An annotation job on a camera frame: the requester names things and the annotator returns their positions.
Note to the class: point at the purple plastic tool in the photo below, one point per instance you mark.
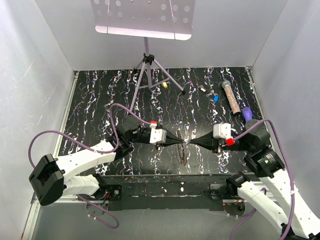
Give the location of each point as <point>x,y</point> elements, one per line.
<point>247,114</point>

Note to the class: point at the aluminium frame rail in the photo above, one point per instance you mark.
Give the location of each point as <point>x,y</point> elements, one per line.
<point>47,180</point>

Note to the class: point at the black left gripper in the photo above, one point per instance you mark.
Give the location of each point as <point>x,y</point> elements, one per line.
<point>170,139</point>

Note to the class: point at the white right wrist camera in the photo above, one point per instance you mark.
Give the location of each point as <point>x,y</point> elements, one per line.
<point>222,132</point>

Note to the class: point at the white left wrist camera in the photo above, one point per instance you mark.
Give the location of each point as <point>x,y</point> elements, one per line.
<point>157,134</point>

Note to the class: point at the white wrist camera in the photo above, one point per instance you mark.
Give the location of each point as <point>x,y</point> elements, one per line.
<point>222,132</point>
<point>157,134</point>

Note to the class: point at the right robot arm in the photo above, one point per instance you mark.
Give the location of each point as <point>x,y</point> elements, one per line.
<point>287,212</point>

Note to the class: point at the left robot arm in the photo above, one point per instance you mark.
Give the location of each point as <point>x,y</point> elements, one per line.
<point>115,147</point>

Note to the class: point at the sprinkles filled tube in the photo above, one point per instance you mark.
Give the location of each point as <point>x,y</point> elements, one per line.
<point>226,85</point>

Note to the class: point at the lilac music stand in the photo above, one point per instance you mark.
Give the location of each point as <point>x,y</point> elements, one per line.
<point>159,19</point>

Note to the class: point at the yellow key tag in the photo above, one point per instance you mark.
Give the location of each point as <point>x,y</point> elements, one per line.
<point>165,85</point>

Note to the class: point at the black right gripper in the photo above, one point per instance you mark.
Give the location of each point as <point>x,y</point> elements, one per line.
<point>207,140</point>

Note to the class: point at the blue key tag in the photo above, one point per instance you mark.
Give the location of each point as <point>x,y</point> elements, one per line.
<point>213,97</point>

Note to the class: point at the white key tag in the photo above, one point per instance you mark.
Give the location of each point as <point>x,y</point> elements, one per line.
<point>201,88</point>

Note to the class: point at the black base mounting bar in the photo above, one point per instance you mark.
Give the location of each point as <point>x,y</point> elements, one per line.
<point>161,192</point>

